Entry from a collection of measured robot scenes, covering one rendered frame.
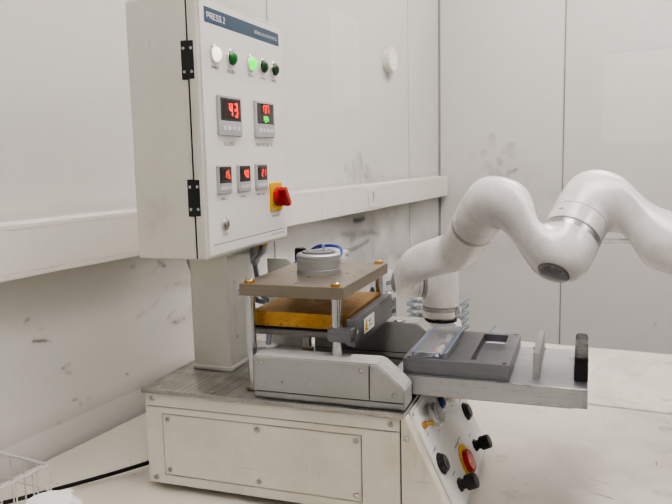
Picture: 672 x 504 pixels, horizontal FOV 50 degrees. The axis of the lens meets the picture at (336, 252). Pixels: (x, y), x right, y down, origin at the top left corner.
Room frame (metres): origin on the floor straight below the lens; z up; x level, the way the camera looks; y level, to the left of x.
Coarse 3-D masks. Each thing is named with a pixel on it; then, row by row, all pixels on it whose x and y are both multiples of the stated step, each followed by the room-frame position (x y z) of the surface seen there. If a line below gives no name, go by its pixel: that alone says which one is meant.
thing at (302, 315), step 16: (272, 304) 1.23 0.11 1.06; (288, 304) 1.23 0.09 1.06; (304, 304) 1.22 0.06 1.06; (320, 304) 1.22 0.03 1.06; (352, 304) 1.22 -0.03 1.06; (256, 320) 1.18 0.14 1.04; (272, 320) 1.17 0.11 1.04; (288, 320) 1.16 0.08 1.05; (304, 320) 1.15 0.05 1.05; (320, 320) 1.14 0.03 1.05; (304, 336) 1.15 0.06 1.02; (320, 336) 1.14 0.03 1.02
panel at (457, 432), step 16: (432, 400) 1.16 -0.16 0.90; (464, 400) 1.31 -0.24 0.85; (416, 416) 1.06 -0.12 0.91; (448, 416) 1.19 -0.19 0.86; (464, 416) 1.27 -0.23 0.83; (432, 432) 1.09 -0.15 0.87; (448, 432) 1.16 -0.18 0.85; (464, 432) 1.23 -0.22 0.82; (432, 448) 1.06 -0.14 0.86; (448, 448) 1.12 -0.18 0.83; (464, 448) 1.18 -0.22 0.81; (480, 448) 1.27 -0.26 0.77; (432, 464) 1.04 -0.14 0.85; (464, 464) 1.15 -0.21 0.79; (480, 464) 1.22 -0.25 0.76; (448, 480) 1.06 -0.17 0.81; (448, 496) 1.03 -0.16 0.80; (464, 496) 1.08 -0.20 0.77
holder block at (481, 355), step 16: (464, 336) 1.23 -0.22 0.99; (480, 336) 1.22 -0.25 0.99; (496, 336) 1.23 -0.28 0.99; (512, 336) 1.22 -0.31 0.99; (464, 352) 1.12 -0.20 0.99; (480, 352) 1.17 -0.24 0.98; (496, 352) 1.17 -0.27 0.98; (512, 352) 1.12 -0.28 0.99; (416, 368) 1.09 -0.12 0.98; (432, 368) 1.09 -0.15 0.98; (448, 368) 1.08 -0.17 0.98; (464, 368) 1.07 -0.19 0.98; (480, 368) 1.06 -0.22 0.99; (496, 368) 1.05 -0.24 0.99; (512, 368) 1.09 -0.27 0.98
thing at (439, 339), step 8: (432, 328) 1.25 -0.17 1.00; (440, 328) 1.25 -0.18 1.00; (448, 328) 1.25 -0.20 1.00; (456, 328) 1.25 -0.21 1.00; (432, 336) 1.20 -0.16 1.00; (440, 336) 1.19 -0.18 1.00; (448, 336) 1.19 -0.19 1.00; (456, 336) 1.19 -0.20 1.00; (424, 344) 1.14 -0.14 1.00; (432, 344) 1.14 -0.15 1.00; (440, 344) 1.14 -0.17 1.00; (448, 344) 1.14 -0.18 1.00; (432, 352) 1.09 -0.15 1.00; (440, 352) 1.09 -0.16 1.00
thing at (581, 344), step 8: (576, 336) 1.16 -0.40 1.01; (584, 336) 1.15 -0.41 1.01; (576, 344) 1.11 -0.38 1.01; (584, 344) 1.10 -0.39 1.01; (576, 352) 1.06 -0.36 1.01; (584, 352) 1.06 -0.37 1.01; (576, 360) 1.04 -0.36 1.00; (584, 360) 1.04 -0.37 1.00; (576, 368) 1.04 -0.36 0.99; (584, 368) 1.03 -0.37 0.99; (576, 376) 1.04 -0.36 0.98; (584, 376) 1.03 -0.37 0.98
